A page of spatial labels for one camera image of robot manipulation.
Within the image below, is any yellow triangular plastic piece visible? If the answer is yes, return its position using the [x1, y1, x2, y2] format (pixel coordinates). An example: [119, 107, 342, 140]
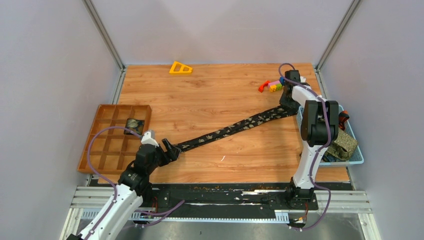
[168, 61, 193, 76]

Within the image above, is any orange wooden compartment tray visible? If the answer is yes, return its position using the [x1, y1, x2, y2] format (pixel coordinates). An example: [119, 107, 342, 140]
[76, 104, 152, 175]

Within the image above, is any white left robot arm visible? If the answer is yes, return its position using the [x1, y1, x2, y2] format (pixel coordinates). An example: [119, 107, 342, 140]
[67, 138, 182, 240]

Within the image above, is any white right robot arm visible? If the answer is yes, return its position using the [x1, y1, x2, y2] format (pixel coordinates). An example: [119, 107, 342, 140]
[280, 69, 339, 209]

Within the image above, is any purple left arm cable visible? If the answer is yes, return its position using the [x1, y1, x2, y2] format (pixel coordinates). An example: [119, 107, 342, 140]
[82, 126, 186, 240]

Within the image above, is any light blue plastic basket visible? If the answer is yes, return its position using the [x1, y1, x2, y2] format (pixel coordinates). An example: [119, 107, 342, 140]
[296, 104, 365, 167]

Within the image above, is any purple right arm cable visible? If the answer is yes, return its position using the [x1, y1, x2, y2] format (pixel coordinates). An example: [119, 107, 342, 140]
[278, 62, 332, 232]

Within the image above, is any olive green patterned tie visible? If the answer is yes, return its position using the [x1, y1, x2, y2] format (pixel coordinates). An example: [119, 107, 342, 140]
[325, 129, 358, 162]

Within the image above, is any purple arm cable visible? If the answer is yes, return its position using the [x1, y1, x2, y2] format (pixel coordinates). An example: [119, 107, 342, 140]
[82, 126, 186, 240]
[278, 62, 332, 232]

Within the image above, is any aluminium frame rail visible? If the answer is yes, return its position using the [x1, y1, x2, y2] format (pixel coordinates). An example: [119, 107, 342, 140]
[67, 186, 374, 224]

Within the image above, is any black tie with gold pattern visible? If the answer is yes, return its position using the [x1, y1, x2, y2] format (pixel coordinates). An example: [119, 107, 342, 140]
[173, 103, 300, 152]

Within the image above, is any rolled dark patterned tie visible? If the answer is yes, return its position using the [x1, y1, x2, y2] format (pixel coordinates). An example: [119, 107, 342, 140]
[124, 118, 145, 136]

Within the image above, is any colourful toy block assembly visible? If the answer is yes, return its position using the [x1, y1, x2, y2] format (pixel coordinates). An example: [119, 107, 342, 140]
[258, 77, 285, 93]

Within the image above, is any blue and red tie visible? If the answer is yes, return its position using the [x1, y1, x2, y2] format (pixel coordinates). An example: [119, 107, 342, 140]
[338, 110, 350, 131]

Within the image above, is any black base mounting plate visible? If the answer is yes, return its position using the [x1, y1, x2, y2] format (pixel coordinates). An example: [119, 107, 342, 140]
[139, 182, 330, 220]

